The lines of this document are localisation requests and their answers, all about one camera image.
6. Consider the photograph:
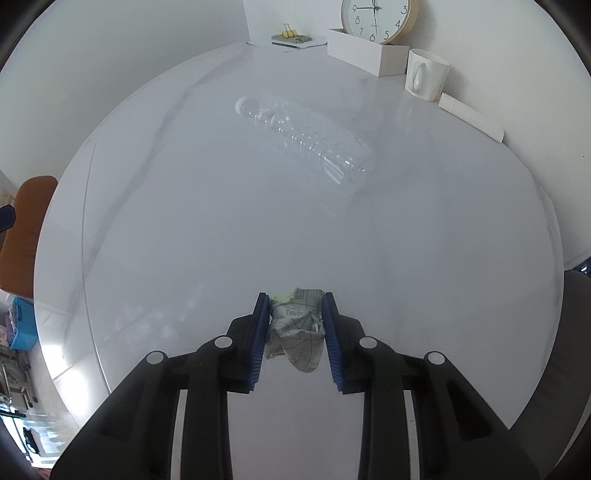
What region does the white wall clock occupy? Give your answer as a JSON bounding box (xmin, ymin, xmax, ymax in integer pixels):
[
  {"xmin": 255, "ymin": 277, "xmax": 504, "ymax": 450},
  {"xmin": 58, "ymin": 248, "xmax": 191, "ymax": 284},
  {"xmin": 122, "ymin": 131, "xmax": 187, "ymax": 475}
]
[{"xmin": 341, "ymin": 0, "xmax": 420, "ymax": 44}]

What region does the white flat strip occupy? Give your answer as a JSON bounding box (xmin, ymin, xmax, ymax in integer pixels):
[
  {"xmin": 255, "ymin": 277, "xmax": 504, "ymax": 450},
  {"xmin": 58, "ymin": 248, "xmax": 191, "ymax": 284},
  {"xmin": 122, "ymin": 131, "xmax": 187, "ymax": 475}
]
[{"xmin": 439, "ymin": 93, "xmax": 505, "ymax": 143}]

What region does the clear plastic bottle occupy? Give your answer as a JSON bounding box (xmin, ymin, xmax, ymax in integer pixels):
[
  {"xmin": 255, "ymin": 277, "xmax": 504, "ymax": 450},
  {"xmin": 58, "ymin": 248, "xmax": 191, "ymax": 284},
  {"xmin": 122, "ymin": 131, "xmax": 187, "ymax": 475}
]
[{"xmin": 235, "ymin": 95, "xmax": 375, "ymax": 194}]

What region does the white rectangular box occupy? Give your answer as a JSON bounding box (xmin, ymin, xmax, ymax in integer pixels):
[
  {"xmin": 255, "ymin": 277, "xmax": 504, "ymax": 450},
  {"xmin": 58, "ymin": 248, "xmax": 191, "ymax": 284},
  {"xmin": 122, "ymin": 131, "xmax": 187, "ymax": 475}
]
[{"xmin": 328, "ymin": 29, "xmax": 410, "ymax": 77}]

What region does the yellow binder clip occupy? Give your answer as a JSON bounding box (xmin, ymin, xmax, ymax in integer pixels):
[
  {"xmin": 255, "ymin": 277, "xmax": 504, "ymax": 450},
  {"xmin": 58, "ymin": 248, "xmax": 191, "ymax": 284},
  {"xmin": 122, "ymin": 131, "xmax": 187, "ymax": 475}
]
[{"xmin": 271, "ymin": 23, "xmax": 311, "ymax": 45}]

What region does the grey paper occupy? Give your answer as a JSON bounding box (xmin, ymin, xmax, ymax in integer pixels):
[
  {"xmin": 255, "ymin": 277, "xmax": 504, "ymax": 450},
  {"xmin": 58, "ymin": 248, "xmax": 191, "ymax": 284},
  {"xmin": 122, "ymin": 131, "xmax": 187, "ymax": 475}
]
[{"xmin": 264, "ymin": 288, "xmax": 325, "ymax": 373}]

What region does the brown leather chair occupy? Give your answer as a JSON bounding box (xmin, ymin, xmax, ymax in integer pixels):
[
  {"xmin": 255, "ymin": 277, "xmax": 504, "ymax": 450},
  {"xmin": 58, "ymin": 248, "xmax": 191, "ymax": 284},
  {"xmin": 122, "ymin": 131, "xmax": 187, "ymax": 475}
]
[{"xmin": 0, "ymin": 176, "xmax": 58, "ymax": 301}]

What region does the white ceramic mug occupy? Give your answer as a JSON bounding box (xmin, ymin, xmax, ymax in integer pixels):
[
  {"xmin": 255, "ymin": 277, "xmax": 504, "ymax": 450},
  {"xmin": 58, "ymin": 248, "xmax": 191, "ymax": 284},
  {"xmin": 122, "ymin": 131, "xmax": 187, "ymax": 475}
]
[{"xmin": 405, "ymin": 48, "xmax": 452, "ymax": 102}]

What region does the blue plastic storage box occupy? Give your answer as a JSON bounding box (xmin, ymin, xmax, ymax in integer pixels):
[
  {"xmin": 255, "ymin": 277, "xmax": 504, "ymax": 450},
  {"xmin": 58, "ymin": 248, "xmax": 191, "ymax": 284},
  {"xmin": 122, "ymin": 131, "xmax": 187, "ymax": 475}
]
[{"xmin": 10, "ymin": 297, "xmax": 38, "ymax": 352}]

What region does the round white marble table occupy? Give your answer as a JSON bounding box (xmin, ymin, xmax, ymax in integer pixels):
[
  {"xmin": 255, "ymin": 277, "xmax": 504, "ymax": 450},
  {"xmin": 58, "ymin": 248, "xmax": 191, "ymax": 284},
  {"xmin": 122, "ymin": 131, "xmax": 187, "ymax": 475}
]
[{"xmin": 34, "ymin": 44, "xmax": 563, "ymax": 479}]

